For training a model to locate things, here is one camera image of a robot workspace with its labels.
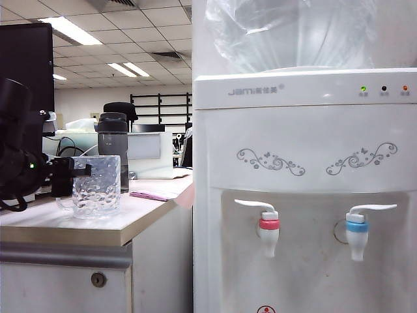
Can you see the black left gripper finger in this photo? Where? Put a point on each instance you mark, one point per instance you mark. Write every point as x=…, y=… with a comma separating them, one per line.
x=83, y=171

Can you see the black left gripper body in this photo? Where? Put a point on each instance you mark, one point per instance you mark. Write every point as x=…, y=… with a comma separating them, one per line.
x=62, y=182

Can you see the blue-collared white water tap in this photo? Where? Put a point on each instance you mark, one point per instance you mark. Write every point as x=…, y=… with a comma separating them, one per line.
x=356, y=234

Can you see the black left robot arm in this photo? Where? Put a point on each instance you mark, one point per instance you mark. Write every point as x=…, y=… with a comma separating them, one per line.
x=16, y=130

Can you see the frosted glass desk partition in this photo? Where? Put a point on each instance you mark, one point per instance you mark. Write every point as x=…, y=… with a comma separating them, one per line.
x=83, y=138

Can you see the small grey desk object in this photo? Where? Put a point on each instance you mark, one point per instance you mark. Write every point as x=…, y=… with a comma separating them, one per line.
x=131, y=175

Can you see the white desk partition panel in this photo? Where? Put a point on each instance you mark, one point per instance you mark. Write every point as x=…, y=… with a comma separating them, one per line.
x=148, y=152

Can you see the red-collared white water tap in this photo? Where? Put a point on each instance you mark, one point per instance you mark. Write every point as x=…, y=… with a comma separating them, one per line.
x=269, y=228

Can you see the white water dispenser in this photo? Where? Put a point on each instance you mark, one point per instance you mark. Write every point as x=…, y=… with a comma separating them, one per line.
x=293, y=130

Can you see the plastic-wrapped water jug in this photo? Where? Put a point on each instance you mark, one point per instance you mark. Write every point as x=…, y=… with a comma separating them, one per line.
x=293, y=32

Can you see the grey bottle with black lid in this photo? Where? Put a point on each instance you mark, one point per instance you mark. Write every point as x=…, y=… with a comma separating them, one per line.
x=112, y=140

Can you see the pink paper sheet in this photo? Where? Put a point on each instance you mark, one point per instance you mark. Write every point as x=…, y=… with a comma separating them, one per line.
x=151, y=195

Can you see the black office chair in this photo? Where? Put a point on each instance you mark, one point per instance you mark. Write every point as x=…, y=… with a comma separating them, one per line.
x=119, y=107

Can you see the black flat screen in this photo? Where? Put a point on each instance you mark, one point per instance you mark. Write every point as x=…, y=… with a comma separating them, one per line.
x=147, y=128

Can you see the small ceiling light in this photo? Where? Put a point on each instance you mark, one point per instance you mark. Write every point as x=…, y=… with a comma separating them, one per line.
x=59, y=77

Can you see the black shelf rack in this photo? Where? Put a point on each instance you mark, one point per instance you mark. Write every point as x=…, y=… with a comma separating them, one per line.
x=158, y=103

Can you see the round metal drawer lock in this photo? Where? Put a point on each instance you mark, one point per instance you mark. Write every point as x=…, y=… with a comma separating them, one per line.
x=98, y=279

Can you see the black hanging garment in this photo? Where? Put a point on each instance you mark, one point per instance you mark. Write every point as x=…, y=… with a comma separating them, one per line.
x=187, y=146

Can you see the ceiling light strip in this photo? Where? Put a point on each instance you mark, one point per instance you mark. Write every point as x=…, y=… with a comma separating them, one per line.
x=122, y=69
x=137, y=68

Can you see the white drawer cabinet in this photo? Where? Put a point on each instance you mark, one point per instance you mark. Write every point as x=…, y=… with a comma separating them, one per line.
x=49, y=293

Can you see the black computer monitor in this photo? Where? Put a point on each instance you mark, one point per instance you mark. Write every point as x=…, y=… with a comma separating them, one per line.
x=26, y=52

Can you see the wide ceiling light panel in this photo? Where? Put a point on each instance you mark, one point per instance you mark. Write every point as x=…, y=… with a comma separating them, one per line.
x=70, y=30

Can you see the ceiling air vent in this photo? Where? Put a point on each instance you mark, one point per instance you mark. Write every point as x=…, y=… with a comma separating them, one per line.
x=111, y=3
x=170, y=56

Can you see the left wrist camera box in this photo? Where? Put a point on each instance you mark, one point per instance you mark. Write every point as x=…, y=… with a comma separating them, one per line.
x=49, y=125

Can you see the white wall socket plate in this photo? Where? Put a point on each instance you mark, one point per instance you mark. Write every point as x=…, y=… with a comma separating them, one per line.
x=94, y=115

